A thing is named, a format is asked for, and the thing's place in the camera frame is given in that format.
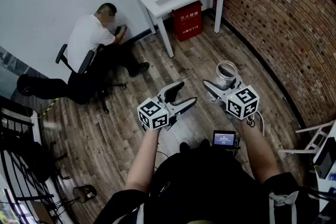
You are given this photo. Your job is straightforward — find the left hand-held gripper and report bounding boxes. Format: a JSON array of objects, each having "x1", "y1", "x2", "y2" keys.
[{"x1": 136, "y1": 81, "x2": 198, "y2": 131}]

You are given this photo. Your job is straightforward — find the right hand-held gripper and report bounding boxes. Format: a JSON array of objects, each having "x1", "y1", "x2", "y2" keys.
[{"x1": 202, "y1": 73, "x2": 260, "y2": 121}]

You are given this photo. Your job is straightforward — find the clear plastic cup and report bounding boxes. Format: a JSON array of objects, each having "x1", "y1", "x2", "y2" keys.
[{"x1": 208, "y1": 60, "x2": 238, "y2": 103}]

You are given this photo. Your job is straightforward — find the grey pad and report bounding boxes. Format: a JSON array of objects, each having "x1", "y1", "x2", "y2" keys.
[{"x1": 154, "y1": 0, "x2": 177, "y2": 7}]

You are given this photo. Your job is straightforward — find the person's right forearm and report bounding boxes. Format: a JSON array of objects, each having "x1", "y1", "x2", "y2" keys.
[{"x1": 233, "y1": 112, "x2": 281, "y2": 187}]

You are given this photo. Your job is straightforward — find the person's left forearm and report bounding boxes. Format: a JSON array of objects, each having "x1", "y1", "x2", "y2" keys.
[{"x1": 124, "y1": 127, "x2": 161, "y2": 194}]

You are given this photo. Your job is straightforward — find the small screen device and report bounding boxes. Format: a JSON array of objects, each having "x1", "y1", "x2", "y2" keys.
[{"x1": 212, "y1": 130, "x2": 237, "y2": 150}]

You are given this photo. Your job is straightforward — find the red metal box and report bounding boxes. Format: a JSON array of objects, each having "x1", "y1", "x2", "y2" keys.
[{"x1": 171, "y1": 0, "x2": 203, "y2": 42}]

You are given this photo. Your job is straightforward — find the person's black shirt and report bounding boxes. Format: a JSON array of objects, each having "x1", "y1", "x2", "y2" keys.
[{"x1": 93, "y1": 144, "x2": 320, "y2": 224}]

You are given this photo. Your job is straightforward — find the black office chair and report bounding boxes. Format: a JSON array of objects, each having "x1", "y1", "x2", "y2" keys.
[{"x1": 55, "y1": 44, "x2": 127, "y2": 115}]

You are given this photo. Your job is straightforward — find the dark laptop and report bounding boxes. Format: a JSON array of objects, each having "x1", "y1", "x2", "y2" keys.
[{"x1": 313, "y1": 144, "x2": 336, "y2": 180}]

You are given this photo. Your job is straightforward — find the small waste bin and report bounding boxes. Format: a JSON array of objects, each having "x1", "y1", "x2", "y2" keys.
[{"x1": 72, "y1": 185, "x2": 97, "y2": 204}]

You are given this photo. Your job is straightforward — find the black metal railing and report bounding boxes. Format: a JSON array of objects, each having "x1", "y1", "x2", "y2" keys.
[{"x1": 0, "y1": 97, "x2": 79, "y2": 224}]

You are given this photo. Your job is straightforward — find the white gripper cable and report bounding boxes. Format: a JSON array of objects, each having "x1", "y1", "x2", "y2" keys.
[{"x1": 255, "y1": 111, "x2": 265, "y2": 137}]

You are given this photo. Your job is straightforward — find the white chair frame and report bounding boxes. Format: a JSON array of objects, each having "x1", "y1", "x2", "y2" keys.
[{"x1": 277, "y1": 120, "x2": 336, "y2": 154}]

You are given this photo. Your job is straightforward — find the white harness strap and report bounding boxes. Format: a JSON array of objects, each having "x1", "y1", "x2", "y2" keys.
[{"x1": 268, "y1": 190, "x2": 300, "y2": 224}]

